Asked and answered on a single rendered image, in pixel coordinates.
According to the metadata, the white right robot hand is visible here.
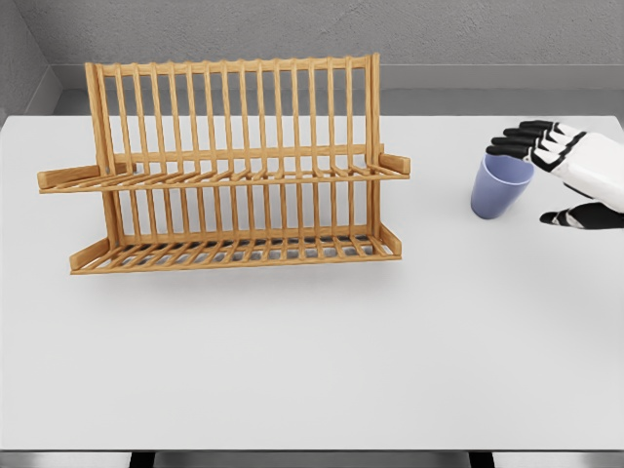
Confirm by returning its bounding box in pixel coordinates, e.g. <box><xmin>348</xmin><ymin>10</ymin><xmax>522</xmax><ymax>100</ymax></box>
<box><xmin>486</xmin><ymin>119</ymin><xmax>624</xmax><ymax>231</ymax></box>

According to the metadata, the blue plastic cup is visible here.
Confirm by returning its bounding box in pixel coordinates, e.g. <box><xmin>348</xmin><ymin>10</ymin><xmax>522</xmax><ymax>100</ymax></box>
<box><xmin>469</xmin><ymin>153</ymin><xmax>535</xmax><ymax>222</ymax></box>

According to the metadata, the wooden two-tier dish rack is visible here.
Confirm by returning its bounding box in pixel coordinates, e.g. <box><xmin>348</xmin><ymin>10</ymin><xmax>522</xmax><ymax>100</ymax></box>
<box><xmin>37</xmin><ymin>52</ymin><xmax>411</xmax><ymax>276</ymax></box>

